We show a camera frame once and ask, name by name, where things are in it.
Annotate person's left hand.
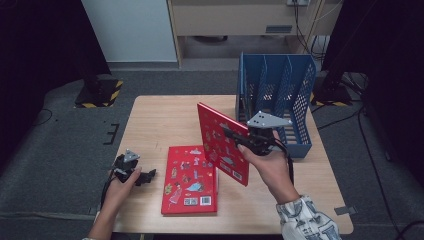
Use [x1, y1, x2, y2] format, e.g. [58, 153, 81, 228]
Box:
[105, 167, 143, 209]

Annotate black hanging cable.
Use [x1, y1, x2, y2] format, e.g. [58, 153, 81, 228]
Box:
[293, 0, 321, 58]

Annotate black curtain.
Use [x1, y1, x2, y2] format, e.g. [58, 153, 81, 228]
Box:
[321, 0, 424, 188]
[0, 0, 113, 174]

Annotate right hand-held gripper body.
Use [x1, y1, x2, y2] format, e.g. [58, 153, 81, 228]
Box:
[238, 110, 294, 157]

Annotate yellow hanging cable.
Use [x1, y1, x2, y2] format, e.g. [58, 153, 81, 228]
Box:
[303, 0, 344, 54]

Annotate blue file rack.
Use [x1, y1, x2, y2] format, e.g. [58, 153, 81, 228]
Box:
[234, 51, 318, 159]

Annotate hand-held gripper cable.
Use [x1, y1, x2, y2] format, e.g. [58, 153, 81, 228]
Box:
[273, 138, 296, 186]
[99, 163, 118, 211]

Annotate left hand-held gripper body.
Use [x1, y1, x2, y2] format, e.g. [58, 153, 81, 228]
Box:
[112, 149, 141, 184]

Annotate left hand-held gripper cable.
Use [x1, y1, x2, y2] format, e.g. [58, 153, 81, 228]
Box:
[99, 163, 118, 211]

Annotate right hand-held gripper cable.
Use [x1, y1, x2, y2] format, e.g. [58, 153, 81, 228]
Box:
[273, 138, 296, 186]

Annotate person's right hand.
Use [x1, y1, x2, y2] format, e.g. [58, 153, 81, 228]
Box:
[238, 144, 301, 205]

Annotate wooden cabinet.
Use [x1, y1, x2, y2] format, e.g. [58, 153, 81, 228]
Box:
[166, 0, 344, 69]

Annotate long black floor cable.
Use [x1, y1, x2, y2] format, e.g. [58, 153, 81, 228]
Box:
[357, 106, 403, 240]

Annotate black floor cable loop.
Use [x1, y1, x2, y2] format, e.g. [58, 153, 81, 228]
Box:
[31, 108, 54, 128]

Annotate black stand with striped base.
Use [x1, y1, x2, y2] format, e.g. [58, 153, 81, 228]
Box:
[309, 71, 354, 108]
[73, 66, 124, 109]

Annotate red picture book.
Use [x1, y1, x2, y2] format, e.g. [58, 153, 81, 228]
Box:
[160, 145, 219, 216]
[196, 102, 251, 188]

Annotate curved black floor cable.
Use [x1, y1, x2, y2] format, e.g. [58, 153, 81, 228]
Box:
[394, 219, 424, 240]

